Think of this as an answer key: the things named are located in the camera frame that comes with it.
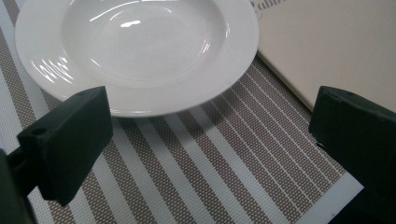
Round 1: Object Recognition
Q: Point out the striped woven placemat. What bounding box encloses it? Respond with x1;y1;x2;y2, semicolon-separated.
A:
0;0;364;224

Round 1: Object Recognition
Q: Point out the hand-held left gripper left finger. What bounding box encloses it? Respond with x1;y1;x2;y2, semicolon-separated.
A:
7;86;114;207

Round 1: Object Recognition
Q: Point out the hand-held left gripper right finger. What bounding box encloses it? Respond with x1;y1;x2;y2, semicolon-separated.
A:
308;85;396;206

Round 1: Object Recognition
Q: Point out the white deep plate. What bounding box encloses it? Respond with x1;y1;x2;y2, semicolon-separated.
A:
14;0;261;119

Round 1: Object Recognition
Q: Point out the beige menu card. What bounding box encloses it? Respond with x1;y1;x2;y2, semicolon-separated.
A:
249;0;396;114

